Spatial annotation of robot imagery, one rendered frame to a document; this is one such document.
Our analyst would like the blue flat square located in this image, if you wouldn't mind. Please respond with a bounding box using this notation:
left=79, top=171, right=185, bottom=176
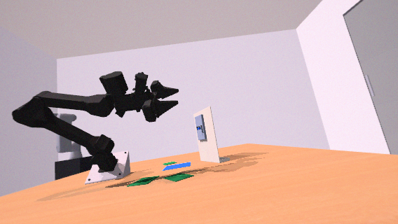
left=163, top=162, right=191, bottom=171

